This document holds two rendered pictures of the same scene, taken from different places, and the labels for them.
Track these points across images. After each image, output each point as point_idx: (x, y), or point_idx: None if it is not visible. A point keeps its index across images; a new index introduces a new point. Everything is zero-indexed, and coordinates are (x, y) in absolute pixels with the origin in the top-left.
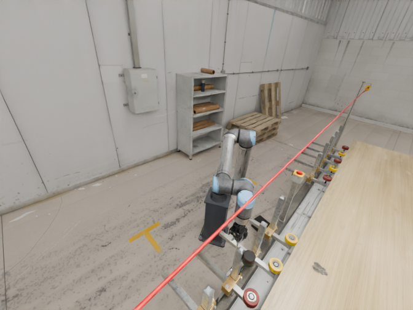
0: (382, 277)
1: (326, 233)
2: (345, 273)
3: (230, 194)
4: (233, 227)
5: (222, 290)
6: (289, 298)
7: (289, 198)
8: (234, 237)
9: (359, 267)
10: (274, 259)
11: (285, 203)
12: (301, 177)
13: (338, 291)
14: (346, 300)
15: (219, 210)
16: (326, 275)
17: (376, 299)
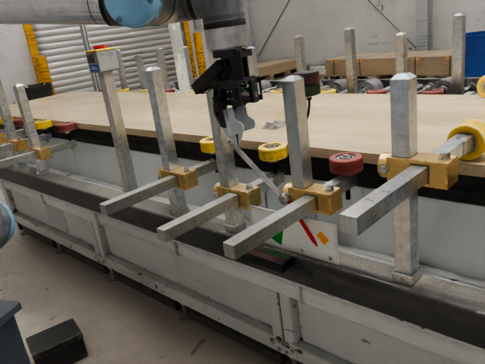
0: (278, 106)
1: (204, 124)
2: (278, 117)
3: (170, 13)
4: (242, 68)
5: (333, 206)
6: (333, 139)
7: (120, 123)
8: (250, 100)
9: (266, 113)
10: (261, 146)
11: (119, 142)
12: (113, 49)
13: (309, 120)
14: (319, 117)
15: (2, 347)
16: (284, 123)
17: (312, 108)
